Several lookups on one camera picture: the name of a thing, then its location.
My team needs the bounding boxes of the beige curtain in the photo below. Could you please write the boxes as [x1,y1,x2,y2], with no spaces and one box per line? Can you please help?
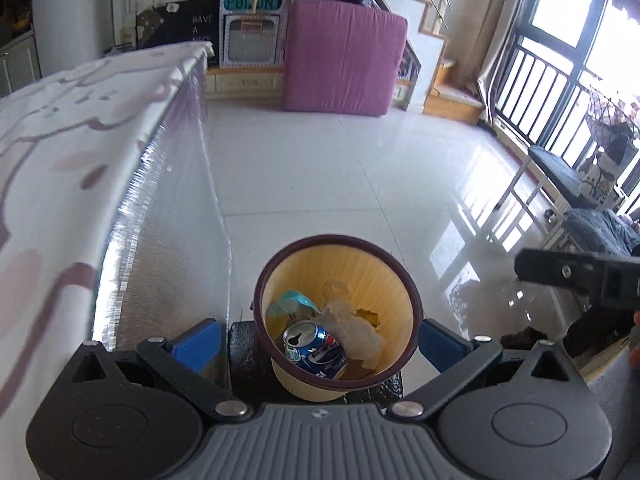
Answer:
[470,0,534,111]

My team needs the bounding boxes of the wooden staircase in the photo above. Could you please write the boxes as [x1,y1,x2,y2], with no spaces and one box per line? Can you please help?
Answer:
[367,0,487,124]

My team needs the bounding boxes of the purple mattress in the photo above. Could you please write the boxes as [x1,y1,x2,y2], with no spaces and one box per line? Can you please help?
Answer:
[282,0,409,119]

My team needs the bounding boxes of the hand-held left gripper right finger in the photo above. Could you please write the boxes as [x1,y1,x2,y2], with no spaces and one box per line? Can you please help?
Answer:
[387,319,587,423]

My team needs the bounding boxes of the pale blue plastic packaging bag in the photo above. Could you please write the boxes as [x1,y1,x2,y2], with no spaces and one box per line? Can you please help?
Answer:
[266,289,321,320]

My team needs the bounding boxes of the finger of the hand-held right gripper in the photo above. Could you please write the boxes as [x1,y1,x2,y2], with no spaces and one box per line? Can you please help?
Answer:
[514,247,603,295]

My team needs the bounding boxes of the blue soda can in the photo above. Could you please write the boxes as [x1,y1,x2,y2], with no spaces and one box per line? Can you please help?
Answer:
[282,322,349,381]

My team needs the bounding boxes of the blue jeans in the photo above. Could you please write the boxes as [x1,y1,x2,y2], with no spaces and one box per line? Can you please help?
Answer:
[565,207,640,259]

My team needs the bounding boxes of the kitchen cabinets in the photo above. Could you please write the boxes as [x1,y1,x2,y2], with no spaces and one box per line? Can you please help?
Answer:
[0,0,42,97]

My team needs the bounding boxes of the white tissue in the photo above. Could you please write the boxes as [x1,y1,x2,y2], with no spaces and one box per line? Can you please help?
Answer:
[320,280,387,374]

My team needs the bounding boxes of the low drawer cabinet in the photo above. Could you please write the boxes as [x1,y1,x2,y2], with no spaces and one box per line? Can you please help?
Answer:
[205,65,287,102]

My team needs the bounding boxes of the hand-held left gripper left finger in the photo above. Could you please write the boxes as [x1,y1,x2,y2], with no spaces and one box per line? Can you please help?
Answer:
[62,317,253,423]

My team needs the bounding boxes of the white bench dark cushion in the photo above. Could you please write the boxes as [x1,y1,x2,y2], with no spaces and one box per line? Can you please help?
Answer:
[497,144,627,252]

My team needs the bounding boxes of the wire basket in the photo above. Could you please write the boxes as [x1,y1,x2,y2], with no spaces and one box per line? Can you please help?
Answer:
[585,85,640,149]

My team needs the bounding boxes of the black letter board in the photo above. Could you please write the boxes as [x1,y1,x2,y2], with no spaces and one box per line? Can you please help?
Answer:
[135,0,224,52]

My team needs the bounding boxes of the black window railing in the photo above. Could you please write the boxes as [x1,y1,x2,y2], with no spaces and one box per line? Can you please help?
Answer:
[492,35,640,187]

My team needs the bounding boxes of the dark shoe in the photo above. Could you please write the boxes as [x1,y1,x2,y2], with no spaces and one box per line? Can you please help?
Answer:
[564,305,638,361]

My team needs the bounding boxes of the cat print cushion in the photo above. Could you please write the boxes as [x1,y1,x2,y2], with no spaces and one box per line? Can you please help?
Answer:
[579,152,626,207]

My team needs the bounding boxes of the yellow trash bin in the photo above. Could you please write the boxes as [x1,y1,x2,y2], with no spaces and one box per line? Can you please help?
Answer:
[251,234,425,404]

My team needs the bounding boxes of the teal sign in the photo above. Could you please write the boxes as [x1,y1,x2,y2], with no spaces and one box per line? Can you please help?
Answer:
[221,0,282,14]

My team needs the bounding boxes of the perforated metal cabinet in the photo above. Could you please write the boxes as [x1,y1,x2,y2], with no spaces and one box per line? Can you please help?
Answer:
[217,0,292,69]

